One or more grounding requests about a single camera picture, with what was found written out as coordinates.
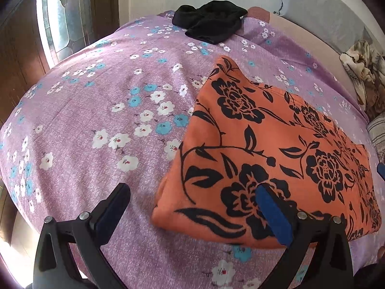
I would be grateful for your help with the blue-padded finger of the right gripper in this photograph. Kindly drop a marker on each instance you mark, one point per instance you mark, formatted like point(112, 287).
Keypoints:
point(381, 170)

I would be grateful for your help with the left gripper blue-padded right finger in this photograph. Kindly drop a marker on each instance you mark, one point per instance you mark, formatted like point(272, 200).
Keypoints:
point(331, 264)

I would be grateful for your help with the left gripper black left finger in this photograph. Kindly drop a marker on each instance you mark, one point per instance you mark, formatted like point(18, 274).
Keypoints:
point(69, 252)

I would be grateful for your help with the orange black floral blouse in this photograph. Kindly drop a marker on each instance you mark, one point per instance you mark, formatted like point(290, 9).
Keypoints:
point(242, 135)

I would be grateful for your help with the striped floral cushion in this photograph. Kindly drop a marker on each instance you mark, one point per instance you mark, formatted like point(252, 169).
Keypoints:
point(376, 130)

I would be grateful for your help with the beige brown patterned blanket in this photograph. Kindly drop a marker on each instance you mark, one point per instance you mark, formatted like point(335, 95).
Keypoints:
point(365, 67)

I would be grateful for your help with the pink mattress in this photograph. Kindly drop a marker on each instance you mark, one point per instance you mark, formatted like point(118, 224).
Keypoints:
point(322, 52)

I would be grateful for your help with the purple floral bed sheet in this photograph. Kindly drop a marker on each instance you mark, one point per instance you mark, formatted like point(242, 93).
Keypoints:
point(117, 111)

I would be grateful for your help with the grey pillow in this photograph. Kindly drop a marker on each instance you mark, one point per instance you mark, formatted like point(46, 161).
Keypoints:
point(332, 21)

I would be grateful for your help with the black crumpled garment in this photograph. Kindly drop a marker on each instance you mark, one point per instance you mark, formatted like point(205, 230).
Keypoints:
point(213, 22)

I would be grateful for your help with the brown wooden glass door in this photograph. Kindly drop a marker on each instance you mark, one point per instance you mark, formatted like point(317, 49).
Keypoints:
point(37, 34)

